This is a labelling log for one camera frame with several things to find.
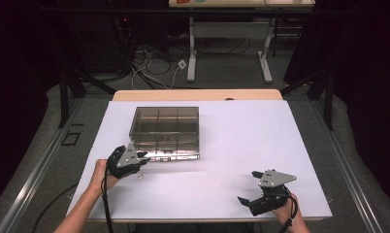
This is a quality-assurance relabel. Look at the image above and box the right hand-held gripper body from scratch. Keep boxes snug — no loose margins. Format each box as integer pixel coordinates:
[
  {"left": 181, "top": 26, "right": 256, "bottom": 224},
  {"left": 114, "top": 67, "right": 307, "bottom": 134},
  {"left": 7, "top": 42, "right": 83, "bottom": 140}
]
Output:
[{"left": 249, "top": 169, "right": 298, "bottom": 217}]

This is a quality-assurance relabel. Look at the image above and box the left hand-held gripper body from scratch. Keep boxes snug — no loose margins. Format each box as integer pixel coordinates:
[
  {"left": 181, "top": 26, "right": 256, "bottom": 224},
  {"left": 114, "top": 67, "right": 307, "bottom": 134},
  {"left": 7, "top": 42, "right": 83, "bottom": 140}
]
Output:
[{"left": 106, "top": 142, "right": 143, "bottom": 180}]

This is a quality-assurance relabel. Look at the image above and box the smoky transparent drawer box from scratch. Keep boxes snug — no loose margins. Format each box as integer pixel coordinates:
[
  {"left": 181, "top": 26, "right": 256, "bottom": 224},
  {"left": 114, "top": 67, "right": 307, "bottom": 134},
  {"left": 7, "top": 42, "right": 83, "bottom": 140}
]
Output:
[{"left": 128, "top": 106, "right": 201, "bottom": 162}]

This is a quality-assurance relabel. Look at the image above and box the person's right hand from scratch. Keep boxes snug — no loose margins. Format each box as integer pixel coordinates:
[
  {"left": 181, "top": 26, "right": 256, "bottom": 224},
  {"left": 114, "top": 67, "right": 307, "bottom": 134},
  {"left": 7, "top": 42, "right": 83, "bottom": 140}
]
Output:
[{"left": 272, "top": 193, "right": 303, "bottom": 227}]

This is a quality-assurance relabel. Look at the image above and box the person's left hand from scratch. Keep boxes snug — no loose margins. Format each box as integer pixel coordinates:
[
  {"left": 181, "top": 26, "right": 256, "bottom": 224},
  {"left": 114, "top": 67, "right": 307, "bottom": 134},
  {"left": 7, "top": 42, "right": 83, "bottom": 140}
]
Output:
[{"left": 91, "top": 158, "right": 120, "bottom": 192}]

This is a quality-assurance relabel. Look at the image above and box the white table sheet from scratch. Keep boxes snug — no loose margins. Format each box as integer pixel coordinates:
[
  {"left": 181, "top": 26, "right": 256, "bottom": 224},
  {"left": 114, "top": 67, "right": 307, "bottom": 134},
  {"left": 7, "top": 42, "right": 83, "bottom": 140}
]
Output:
[{"left": 66, "top": 99, "right": 334, "bottom": 221}]

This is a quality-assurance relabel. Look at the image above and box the person's dark clothing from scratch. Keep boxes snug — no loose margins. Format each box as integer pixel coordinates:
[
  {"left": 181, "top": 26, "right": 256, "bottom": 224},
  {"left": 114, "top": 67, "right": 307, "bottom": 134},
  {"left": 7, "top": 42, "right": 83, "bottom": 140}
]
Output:
[{"left": 129, "top": 222, "right": 257, "bottom": 233}]

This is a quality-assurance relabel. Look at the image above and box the wooden table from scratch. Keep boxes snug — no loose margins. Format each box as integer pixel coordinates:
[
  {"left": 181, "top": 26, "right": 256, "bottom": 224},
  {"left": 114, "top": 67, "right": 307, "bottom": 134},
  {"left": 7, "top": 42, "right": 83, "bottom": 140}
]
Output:
[{"left": 71, "top": 88, "right": 330, "bottom": 224}]

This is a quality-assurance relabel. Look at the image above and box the black metal stand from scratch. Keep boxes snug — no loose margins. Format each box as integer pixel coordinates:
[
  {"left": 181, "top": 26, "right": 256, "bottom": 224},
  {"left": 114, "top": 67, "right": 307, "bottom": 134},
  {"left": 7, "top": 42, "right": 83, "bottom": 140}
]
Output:
[
  {"left": 57, "top": 69, "right": 117, "bottom": 129},
  {"left": 279, "top": 68, "right": 336, "bottom": 131}
]

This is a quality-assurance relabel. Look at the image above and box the black equipment cabinet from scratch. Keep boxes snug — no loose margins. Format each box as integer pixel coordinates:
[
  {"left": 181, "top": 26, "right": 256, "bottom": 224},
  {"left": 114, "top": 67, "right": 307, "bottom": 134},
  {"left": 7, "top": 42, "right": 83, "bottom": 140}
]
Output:
[{"left": 65, "top": 14, "right": 134, "bottom": 74}]

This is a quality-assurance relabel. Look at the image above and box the white-legged desk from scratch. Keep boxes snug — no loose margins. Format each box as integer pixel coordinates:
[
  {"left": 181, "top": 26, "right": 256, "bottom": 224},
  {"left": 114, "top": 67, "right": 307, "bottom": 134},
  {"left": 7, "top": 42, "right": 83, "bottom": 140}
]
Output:
[{"left": 168, "top": 0, "right": 315, "bottom": 84}]

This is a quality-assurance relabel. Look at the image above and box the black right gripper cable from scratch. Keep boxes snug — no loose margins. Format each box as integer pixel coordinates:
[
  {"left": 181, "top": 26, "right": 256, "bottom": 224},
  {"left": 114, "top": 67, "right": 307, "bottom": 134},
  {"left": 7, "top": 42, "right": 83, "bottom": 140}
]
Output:
[{"left": 277, "top": 193, "right": 300, "bottom": 233}]

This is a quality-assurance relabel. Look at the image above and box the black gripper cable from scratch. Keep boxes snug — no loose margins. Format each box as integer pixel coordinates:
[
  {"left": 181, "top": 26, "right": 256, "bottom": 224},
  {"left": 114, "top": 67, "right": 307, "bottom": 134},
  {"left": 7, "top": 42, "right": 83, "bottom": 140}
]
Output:
[
  {"left": 277, "top": 193, "right": 300, "bottom": 233},
  {"left": 100, "top": 173, "right": 115, "bottom": 233}
]

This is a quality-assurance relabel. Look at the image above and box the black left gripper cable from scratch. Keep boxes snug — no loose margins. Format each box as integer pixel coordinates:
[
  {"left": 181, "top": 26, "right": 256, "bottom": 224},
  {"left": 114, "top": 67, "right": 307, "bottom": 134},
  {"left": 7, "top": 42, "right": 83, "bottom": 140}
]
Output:
[{"left": 100, "top": 173, "right": 115, "bottom": 233}]

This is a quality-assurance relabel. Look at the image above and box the white floor cable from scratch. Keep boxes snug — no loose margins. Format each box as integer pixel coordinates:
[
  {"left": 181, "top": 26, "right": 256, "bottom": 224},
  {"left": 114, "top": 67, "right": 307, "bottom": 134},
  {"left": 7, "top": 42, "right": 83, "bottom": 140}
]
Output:
[{"left": 130, "top": 50, "right": 184, "bottom": 90}]

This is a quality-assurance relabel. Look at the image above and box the aluminium floor rail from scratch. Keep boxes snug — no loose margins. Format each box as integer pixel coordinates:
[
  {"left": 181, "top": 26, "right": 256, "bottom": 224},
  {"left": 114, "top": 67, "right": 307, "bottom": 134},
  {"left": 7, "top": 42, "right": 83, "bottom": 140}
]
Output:
[
  {"left": 0, "top": 96, "right": 84, "bottom": 233},
  {"left": 310, "top": 99, "right": 384, "bottom": 233}
]

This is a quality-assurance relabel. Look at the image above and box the black cable on floor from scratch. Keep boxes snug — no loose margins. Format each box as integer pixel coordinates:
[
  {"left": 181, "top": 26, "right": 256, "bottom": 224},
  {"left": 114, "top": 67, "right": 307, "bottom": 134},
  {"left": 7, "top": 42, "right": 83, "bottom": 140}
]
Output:
[{"left": 32, "top": 183, "right": 80, "bottom": 233}]

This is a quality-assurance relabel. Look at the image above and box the tangle of black floor cables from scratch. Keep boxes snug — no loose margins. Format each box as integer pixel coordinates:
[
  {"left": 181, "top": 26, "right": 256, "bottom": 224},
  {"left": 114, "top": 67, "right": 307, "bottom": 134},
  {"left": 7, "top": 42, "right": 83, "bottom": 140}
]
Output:
[{"left": 131, "top": 37, "right": 252, "bottom": 90}]

